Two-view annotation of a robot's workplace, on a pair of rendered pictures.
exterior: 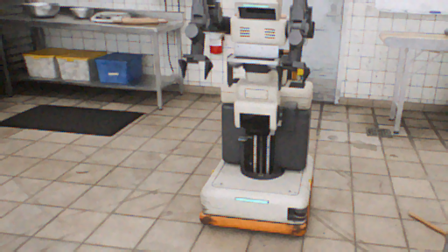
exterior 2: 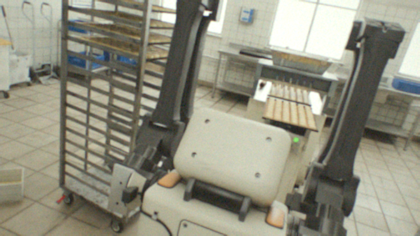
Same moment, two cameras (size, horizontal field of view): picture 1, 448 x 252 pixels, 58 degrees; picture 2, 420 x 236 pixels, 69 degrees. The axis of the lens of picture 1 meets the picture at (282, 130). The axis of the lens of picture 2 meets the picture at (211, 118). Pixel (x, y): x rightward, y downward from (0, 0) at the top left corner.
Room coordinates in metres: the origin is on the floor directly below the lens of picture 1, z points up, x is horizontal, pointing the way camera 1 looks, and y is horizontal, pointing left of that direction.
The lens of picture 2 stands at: (2.57, 0.16, 1.58)
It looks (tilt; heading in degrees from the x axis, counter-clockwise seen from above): 20 degrees down; 188
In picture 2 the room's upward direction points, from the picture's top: 11 degrees clockwise
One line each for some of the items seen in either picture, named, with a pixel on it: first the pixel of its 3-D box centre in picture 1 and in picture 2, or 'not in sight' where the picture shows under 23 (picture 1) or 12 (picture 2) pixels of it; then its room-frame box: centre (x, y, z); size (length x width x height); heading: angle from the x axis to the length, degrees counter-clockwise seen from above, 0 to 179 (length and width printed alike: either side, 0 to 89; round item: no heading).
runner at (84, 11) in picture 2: not in sight; (106, 16); (0.85, -0.79, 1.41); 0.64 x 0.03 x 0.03; 75
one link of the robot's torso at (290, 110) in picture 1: (269, 119); not in sight; (2.05, 0.07, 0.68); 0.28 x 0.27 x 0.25; 83
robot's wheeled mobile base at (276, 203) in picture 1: (262, 185); not in sight; (2.22, 0.11, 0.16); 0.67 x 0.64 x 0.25; 173
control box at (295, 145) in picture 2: not in sight; (283, 141); (0.45, 0.41, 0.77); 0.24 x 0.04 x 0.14; 87
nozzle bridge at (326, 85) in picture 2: not in sight; (292, 85); (-0.42, 0.46, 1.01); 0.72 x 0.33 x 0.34; 87
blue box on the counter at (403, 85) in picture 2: not in sight; (407, 86); (-2.79, 2.45, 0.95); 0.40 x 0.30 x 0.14; 86
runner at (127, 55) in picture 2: not in sight; (104, 47); (0.85, -0.79, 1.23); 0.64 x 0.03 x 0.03; 75
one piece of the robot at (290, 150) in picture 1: (266, 118); not in sight; (2.31, 0.10, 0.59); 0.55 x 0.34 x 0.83; 83
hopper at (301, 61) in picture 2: not in sight; (299, 60); (-0.42, 0.46, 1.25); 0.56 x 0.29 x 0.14; 87
